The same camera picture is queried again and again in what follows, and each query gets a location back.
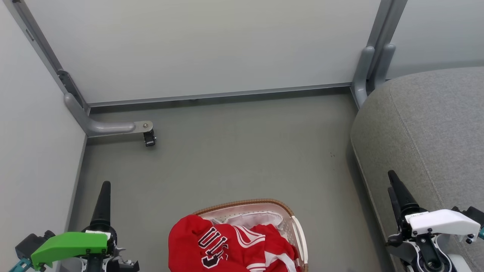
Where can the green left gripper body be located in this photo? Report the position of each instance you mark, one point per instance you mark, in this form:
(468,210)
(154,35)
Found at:
(72,243)

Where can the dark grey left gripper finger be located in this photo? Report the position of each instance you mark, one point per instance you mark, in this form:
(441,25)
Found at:
(103,206)

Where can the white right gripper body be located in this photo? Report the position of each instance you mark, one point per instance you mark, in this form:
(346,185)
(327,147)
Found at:
(442,223)

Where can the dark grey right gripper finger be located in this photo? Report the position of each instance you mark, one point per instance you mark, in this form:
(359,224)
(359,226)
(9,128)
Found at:
(395,206)
(404,198)

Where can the red white sports jersey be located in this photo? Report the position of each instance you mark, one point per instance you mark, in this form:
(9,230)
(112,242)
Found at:
(189,245)

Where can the grey fabric sofa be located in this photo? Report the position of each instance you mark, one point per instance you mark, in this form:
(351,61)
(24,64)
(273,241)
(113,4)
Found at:
(427,139)

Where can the grey partition foot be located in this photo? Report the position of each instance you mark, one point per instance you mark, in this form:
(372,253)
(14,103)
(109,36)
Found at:
(109,127)

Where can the black caster wheel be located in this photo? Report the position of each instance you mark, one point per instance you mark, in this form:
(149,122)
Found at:
(149,139)

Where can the woven rim laundry basket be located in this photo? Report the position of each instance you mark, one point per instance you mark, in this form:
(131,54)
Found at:
(298,234)

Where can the white cloth basket liner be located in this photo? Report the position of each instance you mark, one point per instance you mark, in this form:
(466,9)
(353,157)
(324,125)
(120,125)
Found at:
(249,219)

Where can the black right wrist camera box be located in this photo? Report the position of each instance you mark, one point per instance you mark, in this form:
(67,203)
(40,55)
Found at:
(470,213)

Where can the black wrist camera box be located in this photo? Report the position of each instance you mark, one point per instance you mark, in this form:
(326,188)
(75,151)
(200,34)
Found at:
(470,213)
(32,243)

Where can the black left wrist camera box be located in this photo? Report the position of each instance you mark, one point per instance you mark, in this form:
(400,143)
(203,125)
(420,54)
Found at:
(32,243)

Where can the grey partition bottom rail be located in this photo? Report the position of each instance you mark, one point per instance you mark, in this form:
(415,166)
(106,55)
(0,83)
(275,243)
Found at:
(219,94)

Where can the grey slanted partition post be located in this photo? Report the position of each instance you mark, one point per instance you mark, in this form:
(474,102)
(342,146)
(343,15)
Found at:
(41,49)

